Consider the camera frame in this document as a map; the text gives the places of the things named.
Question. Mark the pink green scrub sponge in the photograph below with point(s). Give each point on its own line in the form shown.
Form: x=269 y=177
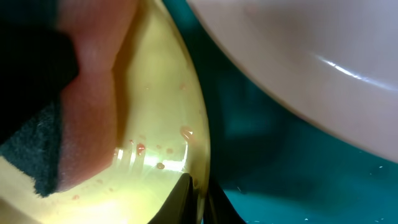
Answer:
x=58 y=99

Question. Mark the teal plastic tray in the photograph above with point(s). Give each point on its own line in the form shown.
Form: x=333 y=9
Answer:
x=273 y=166

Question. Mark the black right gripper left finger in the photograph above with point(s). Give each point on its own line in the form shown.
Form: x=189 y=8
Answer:
x=180 y=207

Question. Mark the yellow-green plate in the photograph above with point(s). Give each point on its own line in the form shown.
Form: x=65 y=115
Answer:
x=163 y=133

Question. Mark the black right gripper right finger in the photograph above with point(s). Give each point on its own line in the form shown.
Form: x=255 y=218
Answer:
x=218 y=209

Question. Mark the white plate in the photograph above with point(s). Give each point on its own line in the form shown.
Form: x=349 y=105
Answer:
x=332 y=62

